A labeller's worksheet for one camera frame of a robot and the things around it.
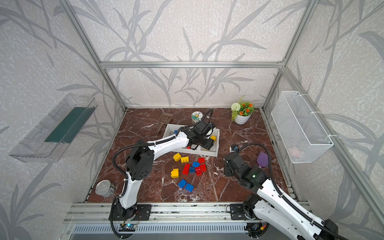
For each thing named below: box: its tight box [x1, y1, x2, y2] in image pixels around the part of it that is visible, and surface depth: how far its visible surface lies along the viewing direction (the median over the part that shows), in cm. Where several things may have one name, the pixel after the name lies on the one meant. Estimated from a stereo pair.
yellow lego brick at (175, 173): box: [170, 168, 179, 178], surface depth 87 cm
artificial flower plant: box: [230, 95, 255, 122], surface depth 104 cm
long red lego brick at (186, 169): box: [182, 163, 192, 176], surface depth 88 cm
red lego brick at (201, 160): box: [197, 157, 206, 164], surface depth 95 cm
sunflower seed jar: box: [191, 111, 203, 124], surface depth 107 cm
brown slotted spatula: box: [155, 112, 174, 134], surface depth 117 cm
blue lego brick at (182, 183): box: [178, 179, 187, 188], surface depth 84 cm
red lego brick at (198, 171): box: [195, 166, 203, 176], surface depth 88 cm
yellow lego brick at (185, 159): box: [180, 156, 190, 163], surface depth 92 cm
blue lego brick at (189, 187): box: [185, 183, 194, 193], surface depth 82 cm
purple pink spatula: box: [257, 151, 269, 167], surface depth 95 cm
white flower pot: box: [234, 112, 253, 125], surface depth 109 cm
